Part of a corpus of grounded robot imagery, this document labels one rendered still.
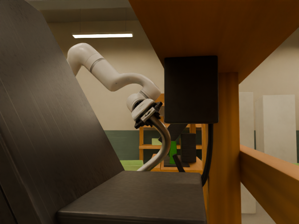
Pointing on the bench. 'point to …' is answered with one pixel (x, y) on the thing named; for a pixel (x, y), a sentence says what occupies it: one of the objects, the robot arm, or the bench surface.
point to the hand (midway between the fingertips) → (151, 118)
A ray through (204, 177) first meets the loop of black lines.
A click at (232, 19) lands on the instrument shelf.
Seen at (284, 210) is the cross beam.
